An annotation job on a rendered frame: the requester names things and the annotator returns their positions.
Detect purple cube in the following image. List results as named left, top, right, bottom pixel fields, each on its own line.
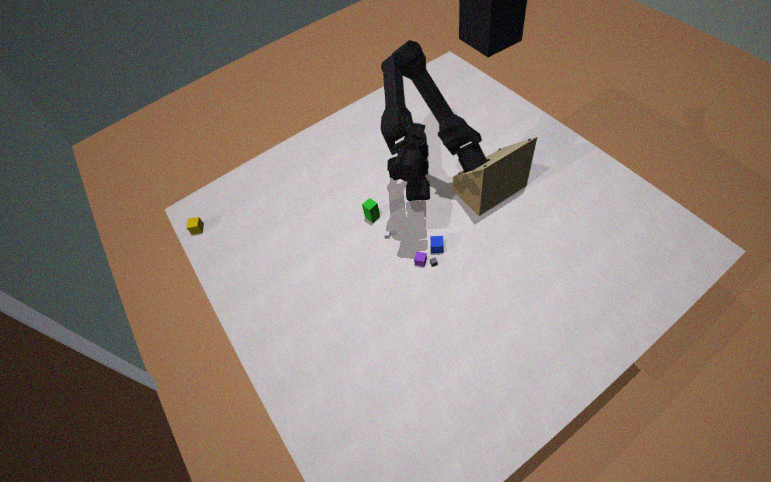
left=414, top=252, right=427, bottom=267

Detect blue block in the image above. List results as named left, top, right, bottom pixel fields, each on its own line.
left=430, top=236, right=444, bottom=254

